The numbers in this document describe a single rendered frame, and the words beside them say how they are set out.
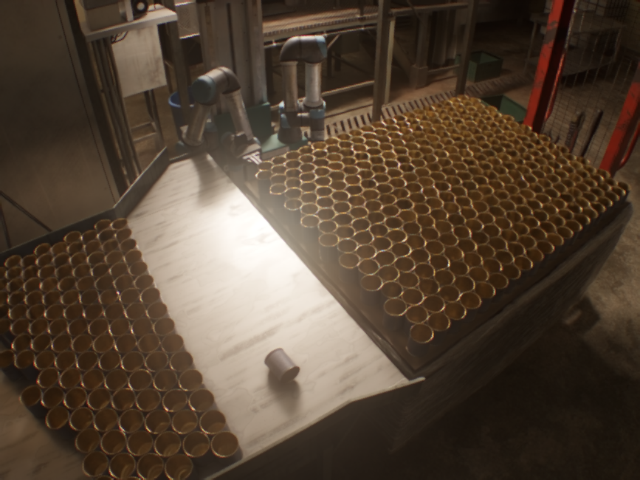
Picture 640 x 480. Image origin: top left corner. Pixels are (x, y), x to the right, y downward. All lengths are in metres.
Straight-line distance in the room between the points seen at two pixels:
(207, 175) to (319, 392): 1.19
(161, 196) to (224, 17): 1.03
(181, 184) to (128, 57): 1.73
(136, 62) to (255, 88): 1.28
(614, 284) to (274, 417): 2.93
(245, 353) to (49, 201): 2.54
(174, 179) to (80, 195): 1.61
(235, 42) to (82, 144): 1.45
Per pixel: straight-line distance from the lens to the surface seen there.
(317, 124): 2.30
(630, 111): 2.34
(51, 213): 3.67
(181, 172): 2.15
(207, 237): 1.74
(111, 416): 1.32
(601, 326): 3.30
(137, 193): 2.01
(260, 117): 2.67
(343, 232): 1.62
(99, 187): 3.61
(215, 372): 1.34
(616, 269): 3.82
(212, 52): 2.47
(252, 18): 2.50
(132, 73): 3.64
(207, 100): 2.07
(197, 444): 1.25
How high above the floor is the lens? 2.20
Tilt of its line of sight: 42 degrees down
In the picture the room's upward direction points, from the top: straight up
